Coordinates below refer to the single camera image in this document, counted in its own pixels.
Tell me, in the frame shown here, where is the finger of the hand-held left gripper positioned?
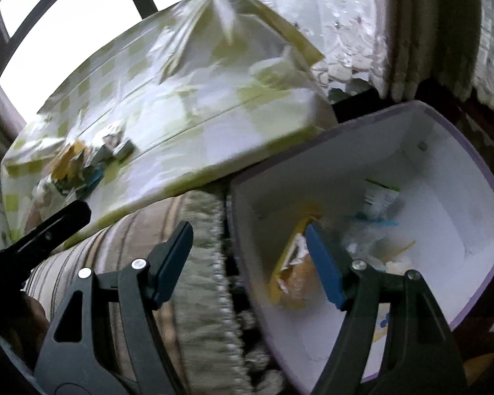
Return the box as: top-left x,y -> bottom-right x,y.
0,201 -> 92,274

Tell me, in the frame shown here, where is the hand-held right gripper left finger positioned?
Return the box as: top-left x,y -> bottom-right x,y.
33,221 -> 194,395

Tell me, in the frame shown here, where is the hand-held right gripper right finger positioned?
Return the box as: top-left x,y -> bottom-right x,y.
305,223 -> 470,395

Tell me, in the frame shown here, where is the white cardboard box purple rim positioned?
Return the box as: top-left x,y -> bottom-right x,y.
228,99 -> 494,383

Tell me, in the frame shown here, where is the fringed beige throw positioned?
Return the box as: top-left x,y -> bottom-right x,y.
165,191 -> 285,395

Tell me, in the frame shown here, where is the clear plastic snack packet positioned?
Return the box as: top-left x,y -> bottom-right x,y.
342,214 -> 416,272

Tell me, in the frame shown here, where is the blue white snack packet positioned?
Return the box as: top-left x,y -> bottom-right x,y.
80,169 -> 106,195

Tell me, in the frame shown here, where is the yellow orange snack packet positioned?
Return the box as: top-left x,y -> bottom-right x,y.
51,140 -> 89,182

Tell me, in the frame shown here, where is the white packet green label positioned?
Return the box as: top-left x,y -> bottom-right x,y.
362,179 -> 401,220

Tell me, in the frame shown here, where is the small grey snack packet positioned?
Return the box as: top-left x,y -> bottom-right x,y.
95,134 -> 122,166
113,140 -> 135,159

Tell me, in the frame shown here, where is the green checkered tablecloth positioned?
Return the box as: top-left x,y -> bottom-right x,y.
0,0 -> 340,251

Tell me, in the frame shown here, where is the beige pleated curtain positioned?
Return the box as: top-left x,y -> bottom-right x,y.
370,0 -> 484,103

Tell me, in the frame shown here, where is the black window frame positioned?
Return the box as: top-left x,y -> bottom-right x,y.
0,0 -> 161,72

